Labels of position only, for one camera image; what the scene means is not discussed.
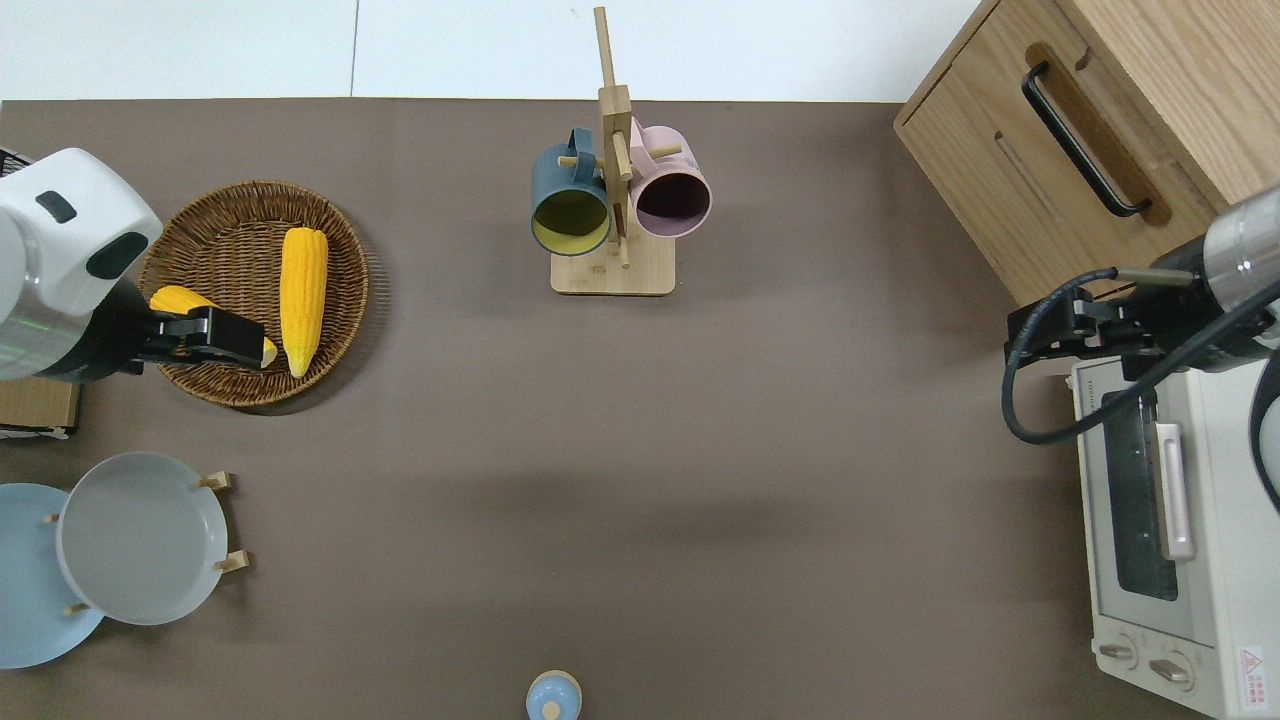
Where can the oven knob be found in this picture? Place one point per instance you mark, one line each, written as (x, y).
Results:
(1118, 654)
(1170, 670)

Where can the small yellow corn cob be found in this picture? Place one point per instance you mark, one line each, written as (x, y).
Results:
(180, 298)

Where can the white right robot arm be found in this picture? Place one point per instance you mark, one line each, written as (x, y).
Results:
(1240, 250)

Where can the grey plate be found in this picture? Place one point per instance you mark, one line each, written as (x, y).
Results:
(140, 540)

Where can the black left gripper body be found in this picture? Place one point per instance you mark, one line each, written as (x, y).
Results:
(170, 338)

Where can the dark teal mug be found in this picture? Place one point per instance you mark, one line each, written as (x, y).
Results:
(560, 175)

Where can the pink mug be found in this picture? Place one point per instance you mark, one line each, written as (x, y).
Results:
(670, 205)

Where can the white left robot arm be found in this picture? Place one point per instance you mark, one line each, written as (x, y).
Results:
(60, 230)

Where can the lower oven knob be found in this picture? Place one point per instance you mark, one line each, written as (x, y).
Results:
(1118, 654)

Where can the wooden cabinet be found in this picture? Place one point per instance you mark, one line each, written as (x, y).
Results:
(1000, 130)

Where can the round wicker basket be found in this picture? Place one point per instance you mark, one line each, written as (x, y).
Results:
(230, 240)

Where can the cream toaster oven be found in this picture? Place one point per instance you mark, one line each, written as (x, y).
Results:
(1220, 560)

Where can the light blue plate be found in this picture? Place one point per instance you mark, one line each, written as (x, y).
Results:
(25, 600)

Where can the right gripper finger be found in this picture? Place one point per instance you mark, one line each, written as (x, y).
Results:
(1050, 312)
(1045, 344)

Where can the wooden mug tree stand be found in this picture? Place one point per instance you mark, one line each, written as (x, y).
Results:
(615, 275)

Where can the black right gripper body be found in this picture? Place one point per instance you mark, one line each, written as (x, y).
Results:
(1125, 325)

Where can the blue round bell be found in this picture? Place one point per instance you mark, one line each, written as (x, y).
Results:
(553, 697)

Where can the large yellow corn cob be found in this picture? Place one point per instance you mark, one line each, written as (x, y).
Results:
(303, 290)

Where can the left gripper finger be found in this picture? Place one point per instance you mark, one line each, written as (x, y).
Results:
(235, 330)
(240, 356)

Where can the wooden plate rack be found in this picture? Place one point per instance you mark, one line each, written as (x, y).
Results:
(232, 561)

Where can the upper oven knob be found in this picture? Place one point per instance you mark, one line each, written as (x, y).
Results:
(1170, 670)

